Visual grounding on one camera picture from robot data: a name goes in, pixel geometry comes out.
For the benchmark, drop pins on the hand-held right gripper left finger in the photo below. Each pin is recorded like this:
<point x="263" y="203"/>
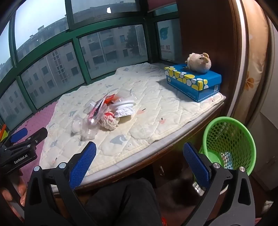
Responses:
<point x="83" y="165"/>

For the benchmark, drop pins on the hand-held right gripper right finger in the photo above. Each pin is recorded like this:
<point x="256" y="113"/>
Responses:
<point x="195" y="163"/>

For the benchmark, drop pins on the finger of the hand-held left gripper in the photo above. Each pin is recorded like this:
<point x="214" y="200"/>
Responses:
<point x="38" y="135"/>
<point x="19" y="134"/>

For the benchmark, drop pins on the clear plastic bowl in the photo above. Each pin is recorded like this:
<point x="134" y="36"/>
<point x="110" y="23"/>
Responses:
<point x="89" y="131"/>

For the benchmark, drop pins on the clear dome lid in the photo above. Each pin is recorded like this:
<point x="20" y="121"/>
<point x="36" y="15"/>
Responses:
<point x="77" y="127"/>

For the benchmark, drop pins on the green mesh basket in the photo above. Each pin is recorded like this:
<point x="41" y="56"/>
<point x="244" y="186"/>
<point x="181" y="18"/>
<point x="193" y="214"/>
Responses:
<point x="217" y="121"/>

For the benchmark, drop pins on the red white wrapper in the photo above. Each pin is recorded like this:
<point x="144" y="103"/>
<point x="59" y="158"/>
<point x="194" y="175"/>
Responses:
<point x="109" y="121"/>

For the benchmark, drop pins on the pink white wrapper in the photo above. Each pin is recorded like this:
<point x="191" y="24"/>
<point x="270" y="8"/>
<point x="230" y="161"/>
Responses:
<point x="96" y="110"/>

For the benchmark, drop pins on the small clear cup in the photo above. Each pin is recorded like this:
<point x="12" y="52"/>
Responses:
<point x="91" y="106"/>

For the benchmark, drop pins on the white foam piece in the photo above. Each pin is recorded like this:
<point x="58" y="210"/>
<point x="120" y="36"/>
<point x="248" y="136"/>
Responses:
<point x="124" y="112"/>

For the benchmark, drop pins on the clear plastic container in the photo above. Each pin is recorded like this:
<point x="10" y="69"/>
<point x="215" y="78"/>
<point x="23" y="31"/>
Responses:
<point x="128" y="94"/>

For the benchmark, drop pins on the person's left hand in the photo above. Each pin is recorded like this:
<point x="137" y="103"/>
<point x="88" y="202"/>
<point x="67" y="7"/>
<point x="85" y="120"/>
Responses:
<point x="21" y="189"/>

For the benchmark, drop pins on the pink foam mat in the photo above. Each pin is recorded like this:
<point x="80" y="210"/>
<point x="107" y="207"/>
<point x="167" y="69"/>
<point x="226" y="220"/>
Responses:
<point x="43" y="117"/>

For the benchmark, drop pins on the person's legs in black pants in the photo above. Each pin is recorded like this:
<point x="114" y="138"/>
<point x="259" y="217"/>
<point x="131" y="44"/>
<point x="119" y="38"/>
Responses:
<point x="121" y="202"/>

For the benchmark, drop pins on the blue dotted tissue box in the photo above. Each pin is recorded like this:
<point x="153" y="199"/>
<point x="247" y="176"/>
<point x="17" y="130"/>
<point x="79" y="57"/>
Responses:
<point x="195" y="91"/>

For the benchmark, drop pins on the cream quilted mat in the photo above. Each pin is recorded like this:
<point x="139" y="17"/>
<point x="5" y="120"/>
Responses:
<point x="152" y="104"/>

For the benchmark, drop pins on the white cloth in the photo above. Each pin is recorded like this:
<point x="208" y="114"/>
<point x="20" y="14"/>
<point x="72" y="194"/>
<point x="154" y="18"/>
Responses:
<point x="267" y="206"/>

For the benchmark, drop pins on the beige plush toy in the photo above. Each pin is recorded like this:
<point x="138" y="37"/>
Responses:
<point x="199" y="64"/>

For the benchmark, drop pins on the floral mattress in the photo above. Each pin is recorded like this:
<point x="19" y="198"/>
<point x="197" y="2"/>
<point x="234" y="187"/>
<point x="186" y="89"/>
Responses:
<point x="254" y="65"/>

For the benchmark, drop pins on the white box with blue logo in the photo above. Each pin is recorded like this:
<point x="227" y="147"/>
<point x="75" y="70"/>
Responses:
<point x="171" y="43"/>

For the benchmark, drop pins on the green window frame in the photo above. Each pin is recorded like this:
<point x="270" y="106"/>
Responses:
<point x="75" y="35"/>

